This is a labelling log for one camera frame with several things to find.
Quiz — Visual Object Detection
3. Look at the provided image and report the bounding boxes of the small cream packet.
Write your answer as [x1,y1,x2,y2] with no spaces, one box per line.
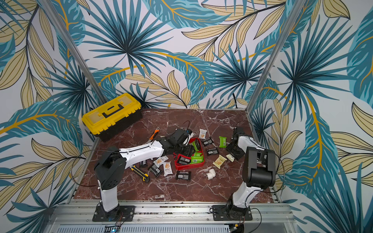
[226,154,235,162]

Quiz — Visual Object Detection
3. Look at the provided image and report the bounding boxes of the red storage box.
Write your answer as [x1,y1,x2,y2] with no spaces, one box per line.
[173,138,205,170]

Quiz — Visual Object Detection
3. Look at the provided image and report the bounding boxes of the cream square cookie packet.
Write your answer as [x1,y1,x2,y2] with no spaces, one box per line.
[212,155,227,169]

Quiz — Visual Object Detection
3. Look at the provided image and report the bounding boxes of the white drycake cookie packet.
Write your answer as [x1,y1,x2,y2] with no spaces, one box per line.
[163,162,173,177]

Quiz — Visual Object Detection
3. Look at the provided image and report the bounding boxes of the black wafer packet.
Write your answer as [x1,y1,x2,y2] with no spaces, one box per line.
[176,171,191,181]

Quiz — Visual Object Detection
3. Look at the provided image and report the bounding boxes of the tall black cookie packet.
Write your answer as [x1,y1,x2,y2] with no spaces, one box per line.
[139,161,147,168]

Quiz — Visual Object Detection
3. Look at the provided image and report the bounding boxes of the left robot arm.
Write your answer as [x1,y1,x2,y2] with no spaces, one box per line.
[94,129,193,213]

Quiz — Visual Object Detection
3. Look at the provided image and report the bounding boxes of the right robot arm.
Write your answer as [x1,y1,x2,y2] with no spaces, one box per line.
[226,127,277,212]

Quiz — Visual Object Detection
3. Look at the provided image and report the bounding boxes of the white pipe elbow fitting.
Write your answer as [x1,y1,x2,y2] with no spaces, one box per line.
[207,169,216,180]

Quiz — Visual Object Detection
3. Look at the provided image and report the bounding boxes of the green snack packet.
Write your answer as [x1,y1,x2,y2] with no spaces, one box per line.
[190,156,205,164]

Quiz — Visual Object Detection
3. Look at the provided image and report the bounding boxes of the yellow black utility knife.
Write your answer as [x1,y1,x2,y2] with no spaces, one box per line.
[130,165,150,183]

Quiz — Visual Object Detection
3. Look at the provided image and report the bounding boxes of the yellow black toolbox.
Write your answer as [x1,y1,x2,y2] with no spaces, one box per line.
[82,93,142,142]

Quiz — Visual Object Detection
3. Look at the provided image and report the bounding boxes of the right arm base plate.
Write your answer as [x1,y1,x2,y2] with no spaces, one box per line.
[209,204,253,221]

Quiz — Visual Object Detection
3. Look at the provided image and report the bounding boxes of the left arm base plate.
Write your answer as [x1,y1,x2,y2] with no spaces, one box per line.
[92,203,136,222]

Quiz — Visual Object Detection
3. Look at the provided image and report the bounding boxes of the aluminium front rail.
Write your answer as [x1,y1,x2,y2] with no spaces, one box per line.
[45,201,300,233]

